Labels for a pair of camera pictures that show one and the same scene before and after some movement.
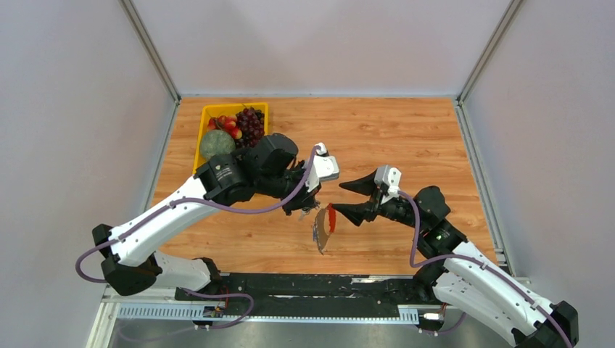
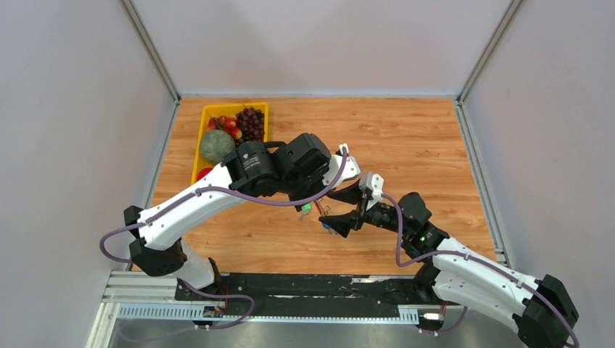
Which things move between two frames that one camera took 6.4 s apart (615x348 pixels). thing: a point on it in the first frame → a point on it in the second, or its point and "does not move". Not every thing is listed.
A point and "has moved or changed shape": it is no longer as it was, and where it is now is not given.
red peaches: x=225 y=123 does not move
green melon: x=216 y=142 does not move
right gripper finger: x=357 y=212 → x=344 y=223
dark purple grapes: x=251 y=122 does not move
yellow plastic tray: x=215 y=110 does not move
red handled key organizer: x=320 y=235 has moved or changed shape
